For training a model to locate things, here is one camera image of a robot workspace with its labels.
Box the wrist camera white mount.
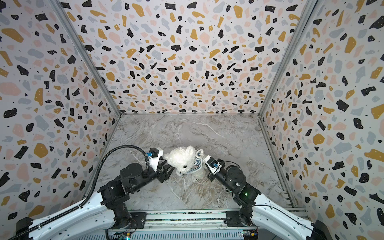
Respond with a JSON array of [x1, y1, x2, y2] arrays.
[[147, 148, 164, 172], [204, 155, 222, 175]]

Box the white fluffy teddy bear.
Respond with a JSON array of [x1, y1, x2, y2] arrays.
[[164, 146, 205, 181]]

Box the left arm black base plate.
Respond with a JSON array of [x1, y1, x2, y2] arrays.
[[104, 211, 148, 230]]

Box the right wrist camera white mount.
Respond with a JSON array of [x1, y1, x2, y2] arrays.
[[204, 155, 222, 175]]

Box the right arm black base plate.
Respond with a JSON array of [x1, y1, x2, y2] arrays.
[[224, 208, 256, 227]]

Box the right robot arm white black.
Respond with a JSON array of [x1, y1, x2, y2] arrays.
[[205, 160, 332, 240]]

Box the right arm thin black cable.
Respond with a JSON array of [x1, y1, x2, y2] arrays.
[[223, 160, 319, 238]]

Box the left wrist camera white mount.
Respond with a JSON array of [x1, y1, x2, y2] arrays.
[[147, 148, 164, 172]]

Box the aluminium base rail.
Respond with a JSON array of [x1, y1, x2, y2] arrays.
[[101, 208, 313, 232]]

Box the blue white striped knit sweater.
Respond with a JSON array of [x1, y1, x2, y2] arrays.
[[185, 149, 204, 175]]

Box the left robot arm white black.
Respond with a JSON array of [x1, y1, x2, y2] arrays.
[[13, 161, 174, 240]]

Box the black corrugated cable conduit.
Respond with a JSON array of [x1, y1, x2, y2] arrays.
[[7, 145, 150, 240]]

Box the grey vented cable duct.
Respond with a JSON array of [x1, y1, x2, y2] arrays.
[[74, 230, 245, 240]]

